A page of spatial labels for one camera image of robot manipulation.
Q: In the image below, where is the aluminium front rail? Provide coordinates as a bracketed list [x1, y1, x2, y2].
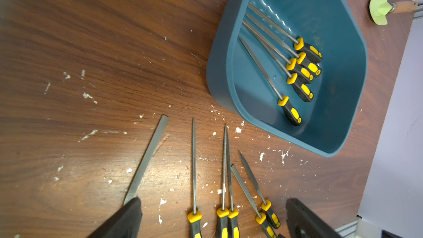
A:
[335, 217, 361, 238]

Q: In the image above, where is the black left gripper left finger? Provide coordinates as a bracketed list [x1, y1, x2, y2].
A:
[88, 197, 143, 238]

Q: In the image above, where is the teal plastic storage box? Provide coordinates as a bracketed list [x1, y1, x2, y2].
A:
[206, 0, 368, 157]

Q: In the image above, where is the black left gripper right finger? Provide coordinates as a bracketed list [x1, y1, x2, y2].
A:
[286, 198, 341, 238]

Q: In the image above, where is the eleventh needle file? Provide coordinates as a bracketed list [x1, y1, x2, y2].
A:
[248, 3, 323, 63]

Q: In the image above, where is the green toy shovel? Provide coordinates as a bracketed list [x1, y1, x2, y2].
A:
[369, 0, 418, 25]

